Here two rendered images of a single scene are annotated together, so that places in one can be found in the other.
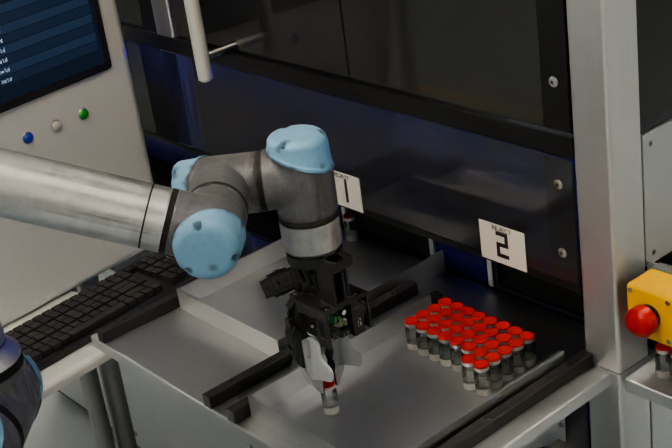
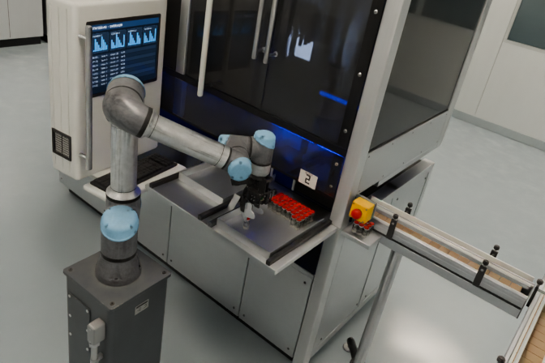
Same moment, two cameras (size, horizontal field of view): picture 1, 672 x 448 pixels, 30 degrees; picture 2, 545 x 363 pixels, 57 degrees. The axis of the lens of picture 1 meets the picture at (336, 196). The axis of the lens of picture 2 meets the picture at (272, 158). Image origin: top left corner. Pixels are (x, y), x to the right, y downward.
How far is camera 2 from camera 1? 52 cm
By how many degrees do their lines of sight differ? 17
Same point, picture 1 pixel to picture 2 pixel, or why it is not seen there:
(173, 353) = (180, 196)
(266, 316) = (212, 187)
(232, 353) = (203, 200)
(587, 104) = (356, 141)
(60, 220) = (191, 151)
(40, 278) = not seen: hidden behind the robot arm
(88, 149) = not seen: hidden behind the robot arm
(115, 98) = (154, 91)
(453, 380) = (285, 223)
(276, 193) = (255, 152)
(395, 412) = (268, 231)
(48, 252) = not seen: hidden behind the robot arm
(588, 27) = (364, 117)
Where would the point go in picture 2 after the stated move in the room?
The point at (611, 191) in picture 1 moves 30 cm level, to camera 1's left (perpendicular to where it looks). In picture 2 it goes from (356, 170) to (280, 168)
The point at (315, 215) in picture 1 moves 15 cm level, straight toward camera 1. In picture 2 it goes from (266, 162) to (277, 185)
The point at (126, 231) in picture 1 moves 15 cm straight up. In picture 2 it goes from (213, 160) to (219, 114)
